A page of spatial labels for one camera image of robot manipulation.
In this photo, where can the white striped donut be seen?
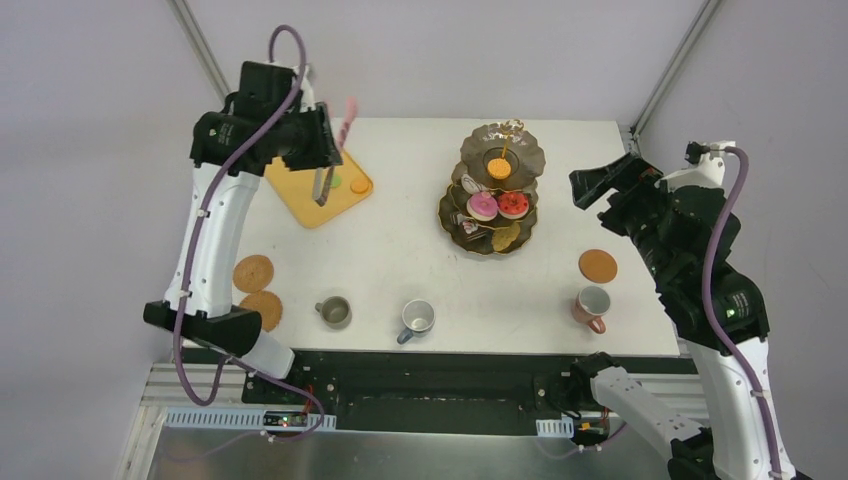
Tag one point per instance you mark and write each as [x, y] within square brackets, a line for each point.
[472, 186]

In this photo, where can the orange round coaster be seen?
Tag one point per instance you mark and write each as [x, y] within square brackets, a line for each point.
[598, 266]

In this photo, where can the pink mug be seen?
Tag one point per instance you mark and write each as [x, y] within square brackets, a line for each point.
[589, 307]

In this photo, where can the left white cable duct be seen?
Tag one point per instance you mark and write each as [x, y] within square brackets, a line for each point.
[285, 421]

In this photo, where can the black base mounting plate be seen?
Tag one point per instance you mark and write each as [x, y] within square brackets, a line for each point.
[476, 394]

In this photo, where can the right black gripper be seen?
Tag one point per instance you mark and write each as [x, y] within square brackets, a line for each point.
[622, 198]

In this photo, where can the red strawberry donut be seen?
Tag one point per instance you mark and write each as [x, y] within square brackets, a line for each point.
[513, 205]

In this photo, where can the pink frosted donut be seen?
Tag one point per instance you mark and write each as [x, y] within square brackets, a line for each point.
[482, 206]

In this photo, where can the white cable duct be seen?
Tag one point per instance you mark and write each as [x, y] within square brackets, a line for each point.
[285, 421]
[562, 427]

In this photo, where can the blue grey mug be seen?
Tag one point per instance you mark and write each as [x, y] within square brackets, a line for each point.
[418, 317]

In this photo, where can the orange sandwich cookie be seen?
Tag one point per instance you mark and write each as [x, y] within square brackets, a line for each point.
[499, 168]
[360, 186]

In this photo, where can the dark chocolate cake piece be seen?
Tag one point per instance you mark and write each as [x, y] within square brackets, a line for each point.
[469, 228]

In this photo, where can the aluminium frame rail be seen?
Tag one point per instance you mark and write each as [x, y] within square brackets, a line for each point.
[163, 387]

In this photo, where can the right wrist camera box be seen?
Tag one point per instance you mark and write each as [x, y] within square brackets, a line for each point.
[706, 164]

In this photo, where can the chocolate cake slice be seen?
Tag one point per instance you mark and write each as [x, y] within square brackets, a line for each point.
[457, 218]

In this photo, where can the pink handled metal tongs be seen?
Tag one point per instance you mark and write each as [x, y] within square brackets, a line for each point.
[350, 116]

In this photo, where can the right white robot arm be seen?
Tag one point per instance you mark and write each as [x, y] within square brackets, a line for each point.
[682, 225]

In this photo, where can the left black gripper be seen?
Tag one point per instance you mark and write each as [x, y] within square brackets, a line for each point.
[321, 142]

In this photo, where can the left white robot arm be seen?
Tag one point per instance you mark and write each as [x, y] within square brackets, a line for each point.
[272, 114]

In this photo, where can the grey small cup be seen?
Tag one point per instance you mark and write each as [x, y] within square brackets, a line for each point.
[335, 312]

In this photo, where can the right white cable duct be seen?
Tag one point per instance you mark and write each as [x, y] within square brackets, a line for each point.
[562, 427]

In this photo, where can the three tier glass stand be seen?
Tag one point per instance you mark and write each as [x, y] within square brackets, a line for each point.
[508, 139]

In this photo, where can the yellow serving tray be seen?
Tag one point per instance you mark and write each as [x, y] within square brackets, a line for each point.
[298, 190]

